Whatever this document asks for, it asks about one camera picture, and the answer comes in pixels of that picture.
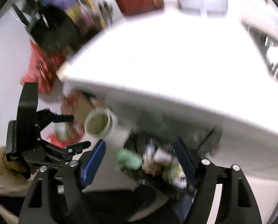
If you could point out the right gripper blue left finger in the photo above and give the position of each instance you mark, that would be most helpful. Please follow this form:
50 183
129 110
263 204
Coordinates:
55 195

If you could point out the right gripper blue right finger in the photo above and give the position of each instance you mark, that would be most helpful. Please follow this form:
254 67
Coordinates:
237 203

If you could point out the black trash bin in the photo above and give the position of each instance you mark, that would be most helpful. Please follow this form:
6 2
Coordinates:
169 167

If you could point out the person left hand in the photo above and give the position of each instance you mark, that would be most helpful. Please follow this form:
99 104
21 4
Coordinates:
19 167

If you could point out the bowl with green food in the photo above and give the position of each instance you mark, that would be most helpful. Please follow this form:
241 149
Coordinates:
98 123

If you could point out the green plastic bag piece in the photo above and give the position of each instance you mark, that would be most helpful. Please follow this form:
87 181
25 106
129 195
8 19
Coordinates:
127 159

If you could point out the red plastic bag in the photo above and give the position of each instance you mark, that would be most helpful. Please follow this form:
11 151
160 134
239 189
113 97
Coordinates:
42 68

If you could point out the yellow gas pipe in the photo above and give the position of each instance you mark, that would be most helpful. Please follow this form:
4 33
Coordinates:
90 3

